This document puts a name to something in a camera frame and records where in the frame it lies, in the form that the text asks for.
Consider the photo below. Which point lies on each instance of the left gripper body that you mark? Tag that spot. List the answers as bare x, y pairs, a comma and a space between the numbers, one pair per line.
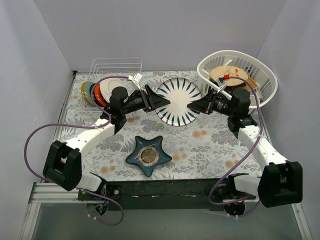
146, 100

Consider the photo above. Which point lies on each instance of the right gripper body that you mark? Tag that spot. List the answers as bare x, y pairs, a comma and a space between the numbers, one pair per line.
210, 102

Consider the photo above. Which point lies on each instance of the orange red round plate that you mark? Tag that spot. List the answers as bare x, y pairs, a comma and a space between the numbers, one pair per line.
98, 96

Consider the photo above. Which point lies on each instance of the white blue-striped plate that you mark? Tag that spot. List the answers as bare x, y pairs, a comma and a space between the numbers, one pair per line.
180, 92

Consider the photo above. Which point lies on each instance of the blue floral green plate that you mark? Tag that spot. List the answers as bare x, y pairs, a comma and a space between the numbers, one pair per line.
87, 93

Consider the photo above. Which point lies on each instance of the yellow patterned round plate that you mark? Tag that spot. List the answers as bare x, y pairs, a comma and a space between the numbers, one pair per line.
83, 93

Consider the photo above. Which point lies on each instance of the dark brown plate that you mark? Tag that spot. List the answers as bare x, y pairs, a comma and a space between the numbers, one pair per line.
92, 95

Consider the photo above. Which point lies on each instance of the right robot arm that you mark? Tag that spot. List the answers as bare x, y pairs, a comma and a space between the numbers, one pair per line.
281, 182

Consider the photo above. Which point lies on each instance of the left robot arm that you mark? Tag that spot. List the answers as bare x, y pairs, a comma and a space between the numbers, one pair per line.
63, 164

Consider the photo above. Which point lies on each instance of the tan fan-shaped plate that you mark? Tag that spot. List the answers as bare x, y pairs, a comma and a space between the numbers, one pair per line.
252, 83

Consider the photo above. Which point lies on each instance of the white plastic slatted basket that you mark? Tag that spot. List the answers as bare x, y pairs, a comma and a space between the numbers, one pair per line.
260, 73

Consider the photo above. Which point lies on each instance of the beige floral round plate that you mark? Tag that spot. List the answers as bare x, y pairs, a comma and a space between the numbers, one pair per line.
231, 71

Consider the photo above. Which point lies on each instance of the floral table mat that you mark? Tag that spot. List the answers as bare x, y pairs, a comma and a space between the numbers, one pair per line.
202, 149

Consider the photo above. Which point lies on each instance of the blue star-shaped plate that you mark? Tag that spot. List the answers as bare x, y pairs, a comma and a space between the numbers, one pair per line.
148, 154

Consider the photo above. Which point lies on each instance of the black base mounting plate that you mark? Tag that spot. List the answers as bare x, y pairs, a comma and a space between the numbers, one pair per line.
162, 194

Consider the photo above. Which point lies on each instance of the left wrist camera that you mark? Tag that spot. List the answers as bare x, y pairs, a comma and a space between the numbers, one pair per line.
135, 80

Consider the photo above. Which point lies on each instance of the white wire dish rack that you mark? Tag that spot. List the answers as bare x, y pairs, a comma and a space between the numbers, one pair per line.
103, 67

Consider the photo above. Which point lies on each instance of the aluminium frame rail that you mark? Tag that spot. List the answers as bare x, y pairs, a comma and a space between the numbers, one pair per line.
52, 193

